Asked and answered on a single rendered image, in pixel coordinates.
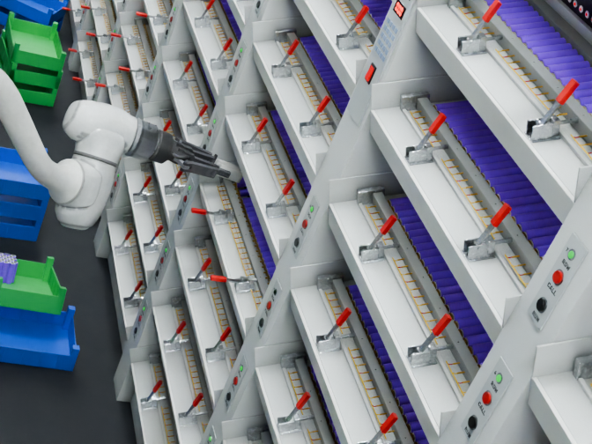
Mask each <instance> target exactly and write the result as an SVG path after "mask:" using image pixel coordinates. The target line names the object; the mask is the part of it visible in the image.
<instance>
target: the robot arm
mask: <svg viewBox="0 0 592 444"><path fill-rule="evenodd" d="M0 120H1V122H2V124H3V126H4V128H5V129H6V131H7V133H8V135H9V137H10V139H11V141H12V143H13V144H14V146H15V148H16V150H17V152H18V155H19V157H20V158H21V159H22V161H23V163H24V165H25V167H26V169H27V170H28V172H29V173H30V174H31V176H32V177H33V178H34V179H35V180H36V181H37V182H38V183H40V184H41V185H42V186H44V187H45V188H47V189H48V193H49V194H50V196H51V198H52V199H53V200H54V201H55V214H56V217H57V220H58V221H59V222H60V223H61V225H62V226H65V227H69V228H72V229H78V230H86V229H88V228H89V227H91V226H93V225H94V224H95V223H96V222H97V220H98V219H99V217H100V215H101V213H102V212H103V210H104V208H105V206H106V203H107V200H108V198H109V195H110V192H111V189H112V186H113V182H114V177H115V169H116V167H117V164H118V162H119V160H120V158H121V156H122V155H123V154H124V155H126V156H130V157H132V158H135V159H140V160H142V161H146V160H151V161H154V162H157V163H160V164H163V163H165V162H166V161H167V160H170V161H171V162H173V163H175V164H177V165H180V166H181V168H180V170H181V171H182V172H190V173H192V174H199V175H202V176H206V177H210V178H213V179H214V178H215V176H216V175H217V176H220V177H223V178H226V179H227V180H230V181H235V182H238V183H240V181H241V179H242V177H243V176H242V173H241V170H240V167H239V166H237V165H235V164H232V163H229V162H226V161H224V160H221V159H217V157H218V155H217V154H216V153H215V155H214V156H212V154H213V153H212V152H209V151H207V150H205V149H203V148H201V147H199V146H196V145H194V144H191V143H189V142H187V141H185V140H183V139H181V138H180V137H176V138H175V140H174V137H173V135H172V134H170V133H168V132H165V131H163V130H160V129H158V127H157V125H155V124H152V123H149V122H146V121H143V120H141V119H139V118H136V117H134V116H132V115H130V114H128V113H127V112H126V111H124V110H122V109H120V108H118V107H114V106H112V105H108V104H106V103H102V102H98V101H92V100H77V101H74V102H72V103H71V104H70V106H69V107H68V109H67V111H66V114H65V116H64V118H63V130H64V131H65V133H66V134H67V135H68V136H69V137H70V138H71V139H73V140H75V141H76V144H75V150H74V154H73V156H72V158H71V159H64V160H62V161H60V162H59V163H58V164H56V163H55V162H54V161H52V160H51V158H50V157H49V156H48V154H47V152H46V150H45V148H44V146H43V144H42V141H41V139H40V137H39V134H38V132H37V130H36V128H35V126H34V124H33V121H32V118H31V116H30V115H29V113H28V110H27V108H26V105H25V103H24V101H23V99H22V97H21V95H20V93H19V91H18V89H17V87H16V86H15V85H14V84H13V82H12V81H11V79H10V78H9V77H8V75H7V74H6V73H5V72H4V71H3V70H2V69H0Z"/></svg>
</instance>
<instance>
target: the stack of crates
mask: <svg viewBox="0 0 592 444"><path fill-rule="evenodd" d="M49 198H50V194H49V193H48V189H47V188H45V187H44V186H42V185H41V184H40V183H38V182H37V181H36V180H35V179H34V178H33V177H32V176H31V174H30V173H29V172H28V170H27V169H26V167H25V165H24V163H23V161H22V159H21V158H20V157H19V154H18V152H17V150H16V149H11V148H5V147H0V237H4V238H12V239H18V240H25V241H37V238H38V234H39V231H40V229H41V223H42V220H43V218H44V215H45V211H46V209H47V206H48V200H49Z"/></svg>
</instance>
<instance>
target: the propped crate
mask: <svg viewBox="0 0 592 444"><path fill-rule="evenodd" d="M54 260H55V259H54V257H51V256H48V257H47V261H46V263H37V262H31V261H26V260H20V259H18V260H17V262H18V268H17V271H16V276H15V279H14V282H13V283H11V284H6V283H3V280H4V279H3V277H0V307H11V308H17V309H23V310H29V311H34V312H41V313H47V314H52V315H61V312H62V309H63V303H64V299H65V294H66V291H67V289H66V287H62V286H60V284H59V281H58V279H57V276H56V273H55V271H54V268H53V263H54Z"/></svg>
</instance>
